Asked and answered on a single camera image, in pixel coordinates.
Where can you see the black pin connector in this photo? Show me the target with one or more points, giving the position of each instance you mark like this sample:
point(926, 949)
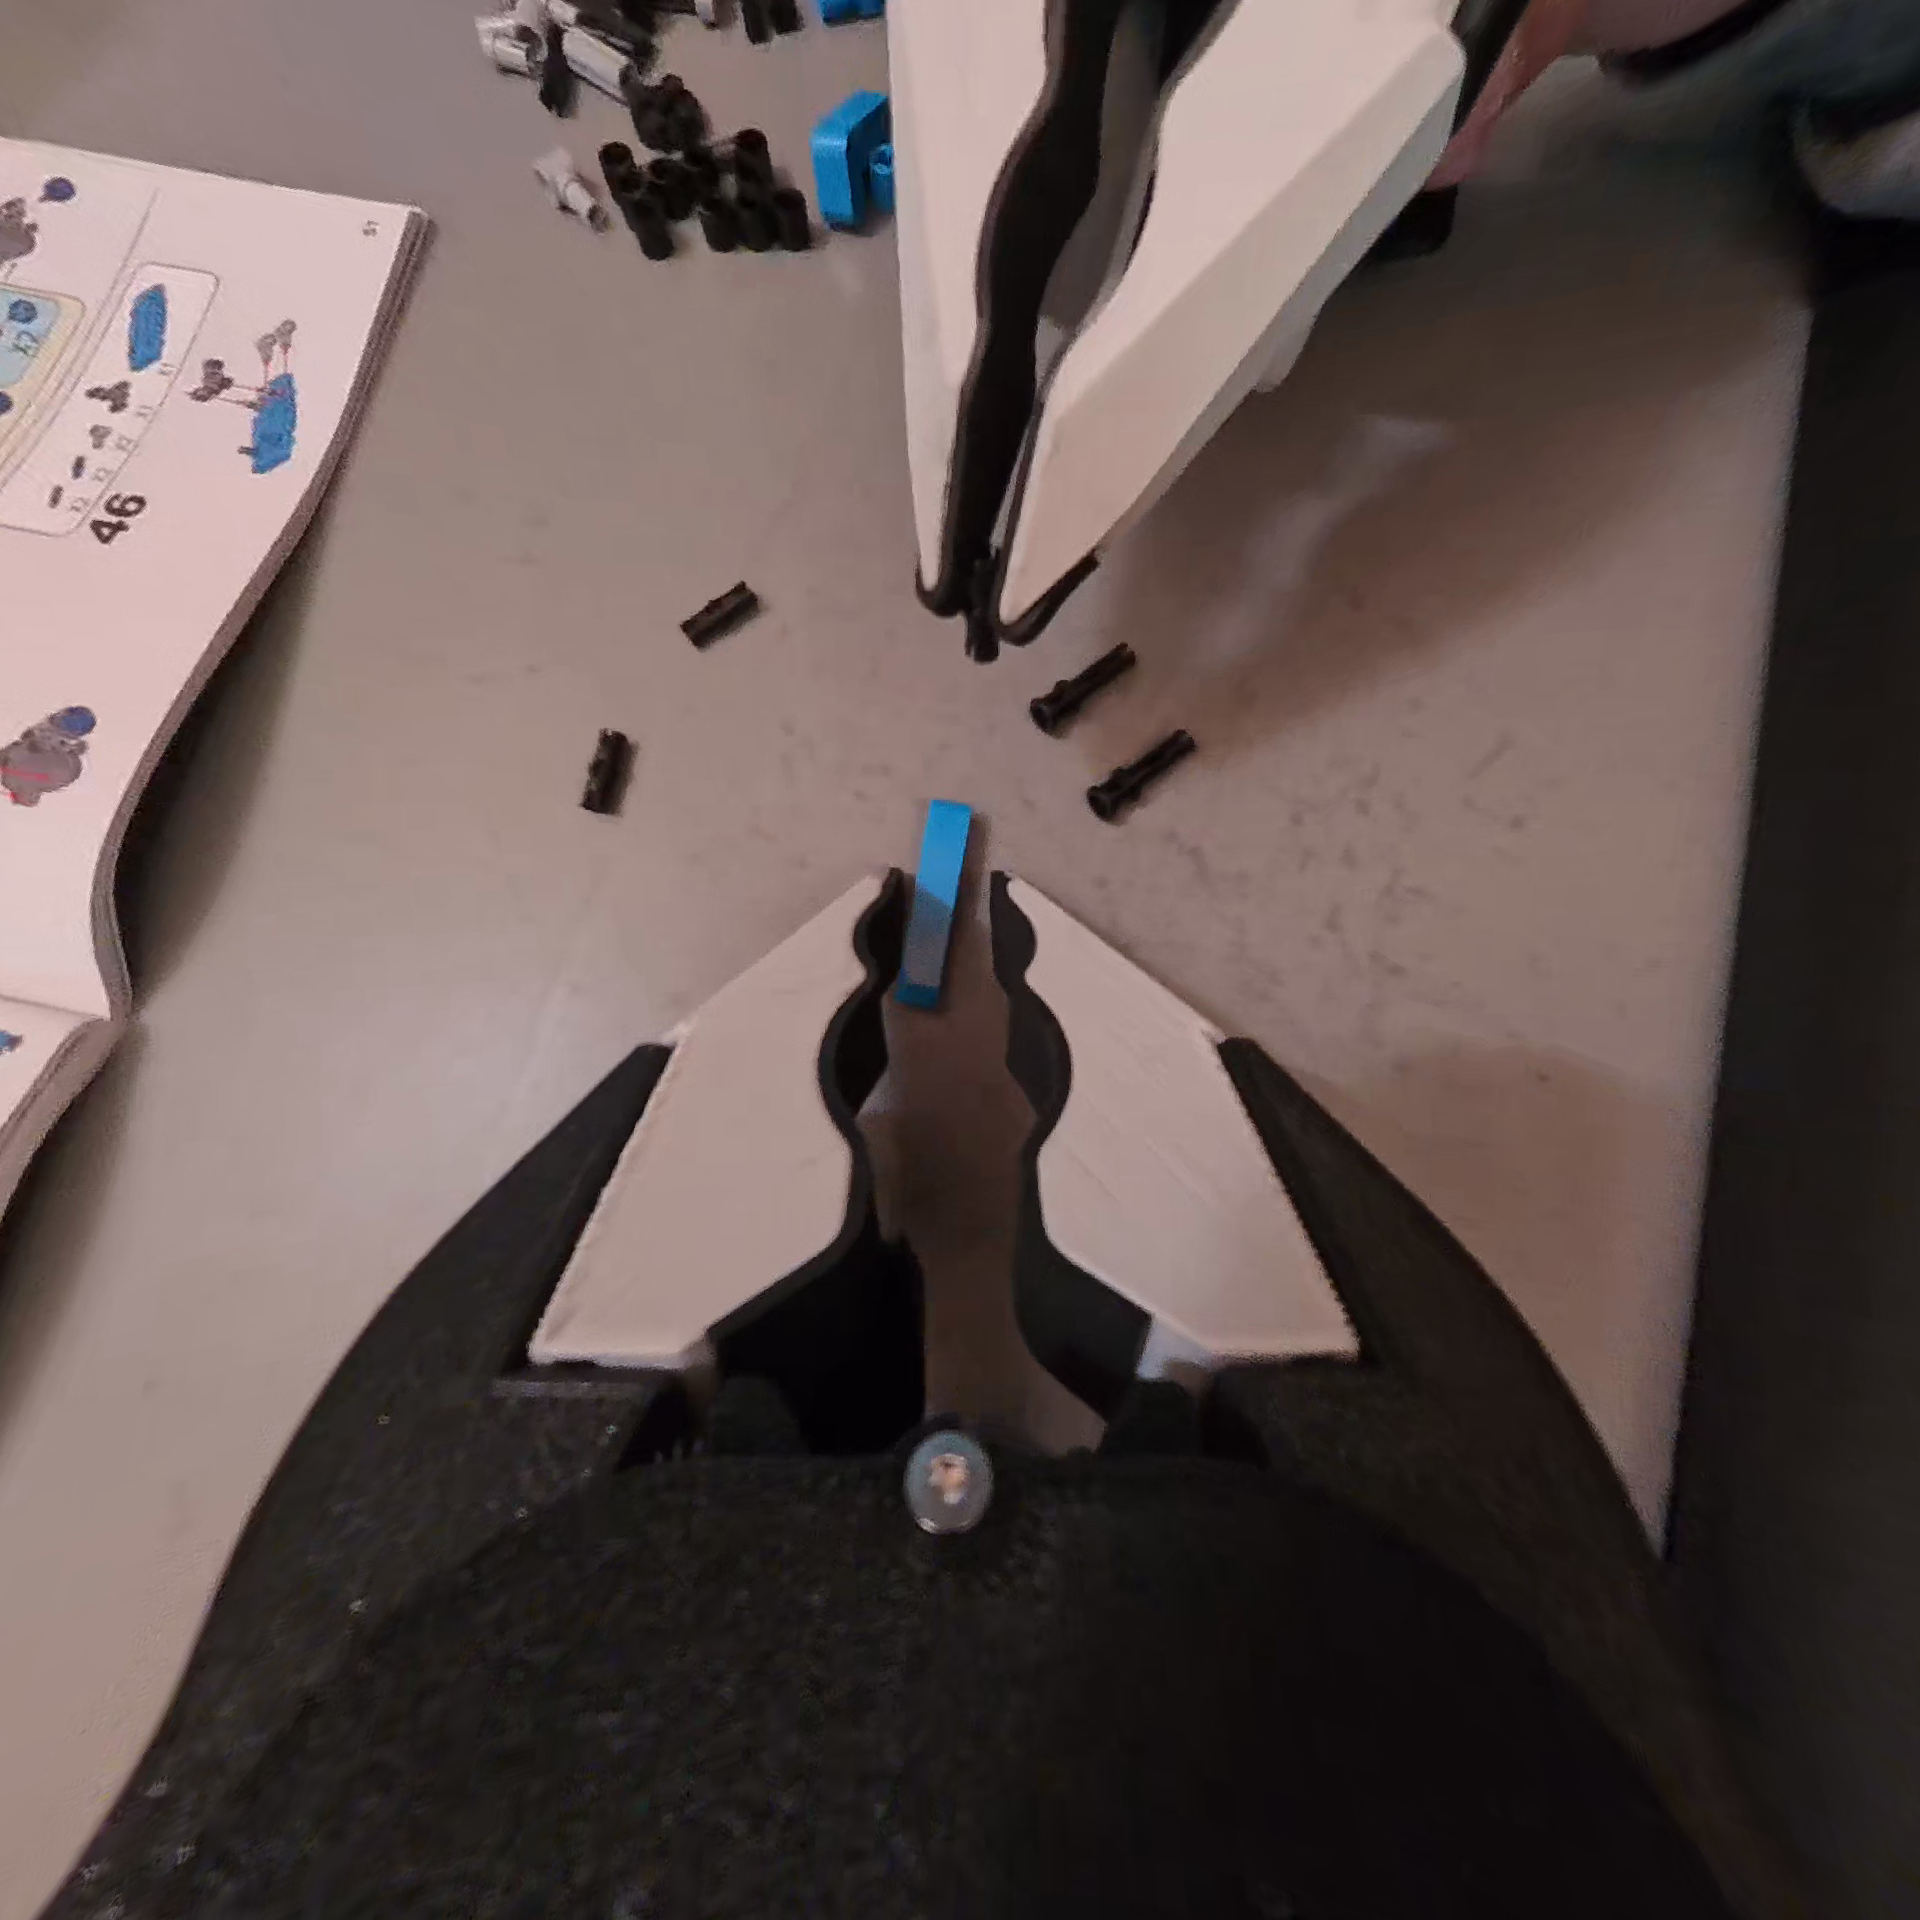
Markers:
point(603, 769)
point(988, 631)
point(720, 617)

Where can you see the light blue bent liftarm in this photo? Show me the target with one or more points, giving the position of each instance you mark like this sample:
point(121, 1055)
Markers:
point(850, 158)

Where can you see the pile of building brick pieces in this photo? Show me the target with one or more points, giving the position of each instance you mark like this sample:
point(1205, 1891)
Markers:
point(668, 162)

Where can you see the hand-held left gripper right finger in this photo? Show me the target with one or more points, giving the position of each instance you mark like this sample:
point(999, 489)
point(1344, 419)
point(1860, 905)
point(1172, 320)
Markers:
point(1172, 1184)

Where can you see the black long pin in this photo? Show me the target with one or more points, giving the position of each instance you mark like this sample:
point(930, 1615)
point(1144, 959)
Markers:
point(1078, 686)
point(1138, 779)

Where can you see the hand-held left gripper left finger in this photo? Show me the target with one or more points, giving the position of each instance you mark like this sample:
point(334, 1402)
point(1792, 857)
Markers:
point(720, 1184)

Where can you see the black perforated panel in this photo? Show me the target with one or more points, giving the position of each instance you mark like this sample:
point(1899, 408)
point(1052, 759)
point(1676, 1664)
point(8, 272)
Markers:
point(1816, 1050)

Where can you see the person's right hand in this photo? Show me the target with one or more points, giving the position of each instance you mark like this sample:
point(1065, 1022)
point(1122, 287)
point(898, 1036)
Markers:
point(1623, 27)

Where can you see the grey desk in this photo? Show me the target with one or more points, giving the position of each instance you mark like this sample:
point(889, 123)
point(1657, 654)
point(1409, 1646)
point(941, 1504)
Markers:
point(1344, 1050)

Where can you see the instruction booklet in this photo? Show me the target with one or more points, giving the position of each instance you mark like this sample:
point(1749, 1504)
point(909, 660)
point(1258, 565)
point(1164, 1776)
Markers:
point(151, 604)

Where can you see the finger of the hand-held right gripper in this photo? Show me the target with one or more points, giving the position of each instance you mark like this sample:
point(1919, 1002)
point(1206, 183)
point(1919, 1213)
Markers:
point(945, 225)
point(1275, 192)

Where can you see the light blue short beam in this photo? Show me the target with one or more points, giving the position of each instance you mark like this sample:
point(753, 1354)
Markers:
point(941, 905)

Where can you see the person's right forearm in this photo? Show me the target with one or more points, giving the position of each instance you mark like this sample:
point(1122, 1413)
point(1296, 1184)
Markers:
point(1845, 120)

